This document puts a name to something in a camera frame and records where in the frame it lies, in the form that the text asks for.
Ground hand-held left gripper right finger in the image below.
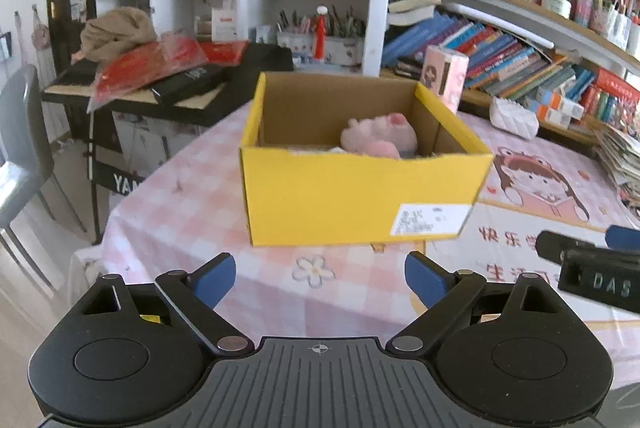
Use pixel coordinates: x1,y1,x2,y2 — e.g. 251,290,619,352
385,251,567,356

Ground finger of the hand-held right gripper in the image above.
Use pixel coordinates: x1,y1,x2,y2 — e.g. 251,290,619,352
534,230,601,265
604,224,640,251

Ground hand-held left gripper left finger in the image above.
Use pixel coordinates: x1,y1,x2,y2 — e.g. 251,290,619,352
81,252,253,357

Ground yellow cardboard box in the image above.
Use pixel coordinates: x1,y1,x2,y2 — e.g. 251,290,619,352
239,72,496,247

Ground pink plush pig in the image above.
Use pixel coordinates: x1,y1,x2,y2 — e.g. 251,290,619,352
341,113,419,157

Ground pink printed tablecloth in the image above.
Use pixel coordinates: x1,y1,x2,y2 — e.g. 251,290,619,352
70,100,640,379

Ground stack of papers and notebooks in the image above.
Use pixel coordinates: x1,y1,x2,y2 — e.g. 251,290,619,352
594,123,640,209

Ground orange blue white carton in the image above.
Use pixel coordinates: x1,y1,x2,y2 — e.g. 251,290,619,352
530,100,572,129
542,88,586,119

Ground white quilted pouch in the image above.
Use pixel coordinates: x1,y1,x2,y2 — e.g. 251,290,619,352
489,96,541,140

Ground black keyboard stand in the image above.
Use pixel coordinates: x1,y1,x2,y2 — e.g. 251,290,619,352
85,108,152,245

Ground red boxed book set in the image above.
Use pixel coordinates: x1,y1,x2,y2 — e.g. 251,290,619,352
582,68,640,129

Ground pink humidifier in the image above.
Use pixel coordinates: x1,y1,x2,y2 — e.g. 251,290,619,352
422,45,470,113

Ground black electronic keyboard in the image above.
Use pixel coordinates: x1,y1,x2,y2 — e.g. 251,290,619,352
40,42,295,127

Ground red paper packets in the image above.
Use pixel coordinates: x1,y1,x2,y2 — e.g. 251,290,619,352
86,36,209,114

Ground flat red package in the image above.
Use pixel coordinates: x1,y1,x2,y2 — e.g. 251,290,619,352
200,42,250,66

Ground white cream jar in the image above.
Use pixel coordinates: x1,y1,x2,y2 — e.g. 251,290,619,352
542,0,572,20

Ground dark grey chair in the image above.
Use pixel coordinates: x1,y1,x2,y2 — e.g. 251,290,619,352
0,65,89,255

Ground pen holder with pens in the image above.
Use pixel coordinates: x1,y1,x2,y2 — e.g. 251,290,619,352
276,8,364,66

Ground white red label box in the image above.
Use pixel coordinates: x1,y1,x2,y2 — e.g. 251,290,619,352
210,6,239,43

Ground beige crumpled cloth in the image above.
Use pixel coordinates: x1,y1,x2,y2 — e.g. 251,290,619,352
80,6,157,59

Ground stack of white books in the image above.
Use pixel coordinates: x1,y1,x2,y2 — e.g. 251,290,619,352
387,0,444,27

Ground white wooden bookshelf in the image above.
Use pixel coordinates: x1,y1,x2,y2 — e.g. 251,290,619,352
95,0,640,143

